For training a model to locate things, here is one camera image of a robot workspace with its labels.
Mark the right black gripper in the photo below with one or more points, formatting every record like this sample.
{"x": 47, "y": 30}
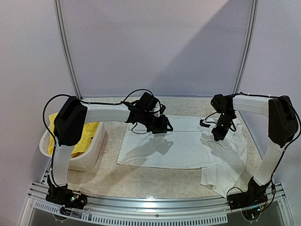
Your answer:
{"x": 217, "y": 132}

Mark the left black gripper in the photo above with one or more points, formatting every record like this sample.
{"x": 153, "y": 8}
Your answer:
{"x": 162, "y": 127}

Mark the white t-shirt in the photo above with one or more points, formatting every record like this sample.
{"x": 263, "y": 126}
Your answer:
{"x": 188, "y": 147}

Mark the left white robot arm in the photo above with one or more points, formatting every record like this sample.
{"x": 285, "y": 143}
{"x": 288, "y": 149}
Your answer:
{"x": 75, "y": 113}

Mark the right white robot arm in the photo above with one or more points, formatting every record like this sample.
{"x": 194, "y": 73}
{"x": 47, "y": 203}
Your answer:
{"x": 281, "y": 129}

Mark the white plastic laundry basket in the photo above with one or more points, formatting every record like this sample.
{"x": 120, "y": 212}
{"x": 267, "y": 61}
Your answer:
{"x": 88, "y": 159}

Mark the yellow garment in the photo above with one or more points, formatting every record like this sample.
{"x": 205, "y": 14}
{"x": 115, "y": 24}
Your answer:
{"x": 89, "y": 130}

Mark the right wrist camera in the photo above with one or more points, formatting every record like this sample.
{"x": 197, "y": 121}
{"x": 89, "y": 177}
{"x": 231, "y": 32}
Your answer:
{"x": 204, "y": 124}

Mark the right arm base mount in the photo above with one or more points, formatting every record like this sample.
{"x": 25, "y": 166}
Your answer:
{"x": 242, "y": 200}

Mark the front aluminium rail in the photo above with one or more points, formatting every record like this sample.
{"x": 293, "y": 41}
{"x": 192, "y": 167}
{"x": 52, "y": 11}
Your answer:
{"x": 117, "y": 211}

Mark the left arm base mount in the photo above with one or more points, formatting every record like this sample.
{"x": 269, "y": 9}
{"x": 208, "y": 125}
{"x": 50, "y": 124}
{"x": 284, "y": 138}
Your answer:
{"x": 65, "y": 197}

